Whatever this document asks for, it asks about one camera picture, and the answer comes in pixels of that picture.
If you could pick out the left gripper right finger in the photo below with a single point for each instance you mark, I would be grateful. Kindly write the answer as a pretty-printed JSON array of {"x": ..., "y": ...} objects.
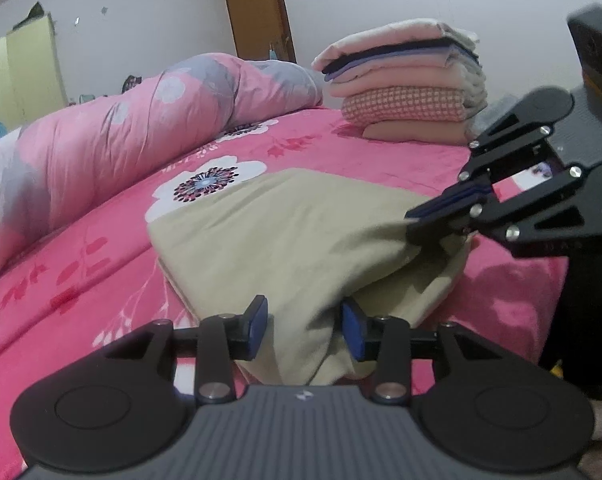
[{"x": 393, "y": 344}]

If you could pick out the pink grey floral quilt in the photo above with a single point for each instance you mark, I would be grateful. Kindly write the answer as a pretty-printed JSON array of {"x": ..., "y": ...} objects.
[{"x": 59, "y": 167}]

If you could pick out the brown wooden door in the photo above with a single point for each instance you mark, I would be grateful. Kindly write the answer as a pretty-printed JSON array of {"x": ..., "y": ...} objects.
[{"x": 261, "y": 29}]

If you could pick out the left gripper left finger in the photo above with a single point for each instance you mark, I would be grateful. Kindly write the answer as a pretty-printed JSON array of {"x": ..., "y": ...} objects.
[{"x": 216, "y": 344}]

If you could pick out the stack of folded clothes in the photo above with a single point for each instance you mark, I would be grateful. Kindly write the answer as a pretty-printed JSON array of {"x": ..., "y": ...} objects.
[{"x": 414, "y": 80}]

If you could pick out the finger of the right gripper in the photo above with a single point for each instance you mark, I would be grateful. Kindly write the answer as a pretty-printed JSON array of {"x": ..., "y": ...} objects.
[
  {"x": 560, "y": 217},
  {"x": 500, "y": 151}
]

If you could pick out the pale yellow wardrobe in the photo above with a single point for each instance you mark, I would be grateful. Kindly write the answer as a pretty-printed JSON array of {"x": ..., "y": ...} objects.
[{"x": 31, "y": 84}]

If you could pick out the pink floral bed blanket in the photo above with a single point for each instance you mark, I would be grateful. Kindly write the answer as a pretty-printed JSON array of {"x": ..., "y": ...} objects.
[{"x": 98, "y": 279}]

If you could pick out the beige khaki trousers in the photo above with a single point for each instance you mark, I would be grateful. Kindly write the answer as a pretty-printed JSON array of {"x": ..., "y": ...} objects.
[{"x": 305, "y": 240}]

